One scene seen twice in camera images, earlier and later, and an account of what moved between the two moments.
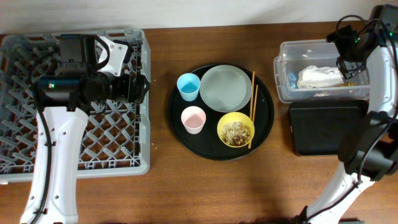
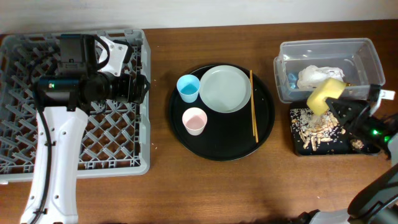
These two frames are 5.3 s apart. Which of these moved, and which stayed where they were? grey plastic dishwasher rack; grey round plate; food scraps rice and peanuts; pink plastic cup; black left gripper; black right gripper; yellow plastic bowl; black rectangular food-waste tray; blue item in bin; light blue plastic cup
Moved: food scraps rice and peanuts; yellow plastic bowl; black right gripper
Stayed: blue item in bin; black rectangular food-waste tray; grey round plate; black left gripper; light blue plastic cup; grey plastic dishwasher rack; pink plastic cup
